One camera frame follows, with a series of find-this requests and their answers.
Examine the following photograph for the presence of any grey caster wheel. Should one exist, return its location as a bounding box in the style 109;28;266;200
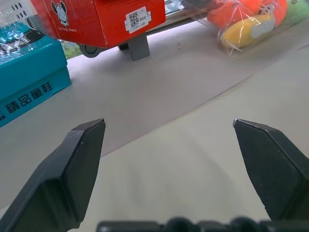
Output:
79;44;103;58

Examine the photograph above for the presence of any teal shoe box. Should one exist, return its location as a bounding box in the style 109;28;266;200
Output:
0;22;72;129

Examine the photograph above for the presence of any bagged orange yellow plush toy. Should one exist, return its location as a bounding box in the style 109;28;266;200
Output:
193;0;290;58

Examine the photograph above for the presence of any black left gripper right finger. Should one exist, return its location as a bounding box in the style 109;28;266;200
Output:
232;118;309;222

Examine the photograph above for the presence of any red shoe box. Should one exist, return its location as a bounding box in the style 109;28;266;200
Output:
30;0;167;49

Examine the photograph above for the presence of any grey cart leg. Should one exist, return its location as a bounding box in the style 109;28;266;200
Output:
129;34;151;61

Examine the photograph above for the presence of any white QR code label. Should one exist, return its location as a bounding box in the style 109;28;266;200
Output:
124;10;153;34

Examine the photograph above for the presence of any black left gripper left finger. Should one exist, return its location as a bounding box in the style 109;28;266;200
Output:
0;118;107;232

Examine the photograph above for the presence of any green plush item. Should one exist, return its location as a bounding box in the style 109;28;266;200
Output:
281;0;309;28

